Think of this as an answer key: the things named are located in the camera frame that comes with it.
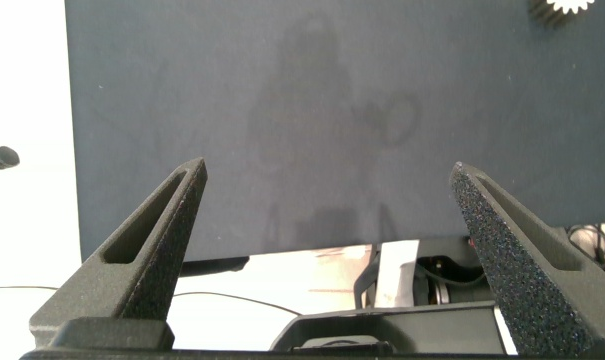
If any white paper tag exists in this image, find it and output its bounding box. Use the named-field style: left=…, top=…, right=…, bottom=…
left=374, top=240, right=421, bottom=309

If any small steel planetary gear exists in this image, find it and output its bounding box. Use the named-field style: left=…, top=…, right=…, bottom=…
left=527, top=0, right=596, bottom=29

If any dark table mat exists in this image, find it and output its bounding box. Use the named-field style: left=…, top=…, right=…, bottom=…
left=64, top=0, right=605, bottom=262

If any thin black table cable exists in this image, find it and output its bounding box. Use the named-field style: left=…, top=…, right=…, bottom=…
left=0, top=285, right=303, bottom=317

